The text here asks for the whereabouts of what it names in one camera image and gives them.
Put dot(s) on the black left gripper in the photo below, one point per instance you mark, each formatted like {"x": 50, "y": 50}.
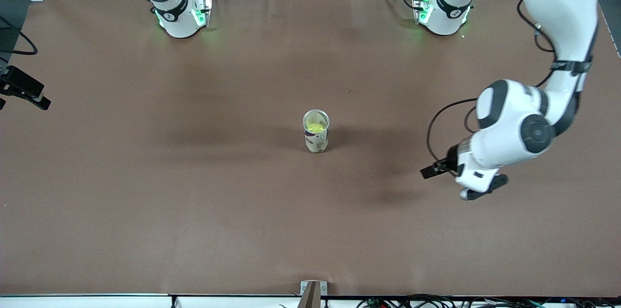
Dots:
{"x": 447, "y": 165}

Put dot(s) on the clear plastic tennis ball can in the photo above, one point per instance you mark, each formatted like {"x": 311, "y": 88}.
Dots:
{"x": 316, "y": 143}

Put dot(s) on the yellow-green tennis ball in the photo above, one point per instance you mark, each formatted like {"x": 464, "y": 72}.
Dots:
{"x": 315, "y": 127}

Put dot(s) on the large table cover sheet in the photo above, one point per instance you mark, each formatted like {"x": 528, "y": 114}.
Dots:
{"x": 310, "y": 225}

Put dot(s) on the metal table edge bracket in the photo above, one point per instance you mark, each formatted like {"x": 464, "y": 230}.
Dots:
{"x": 313, "y": 293}

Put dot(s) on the white table edge rail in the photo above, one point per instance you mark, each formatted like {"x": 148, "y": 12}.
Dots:
{"x": 97, "y": 302}

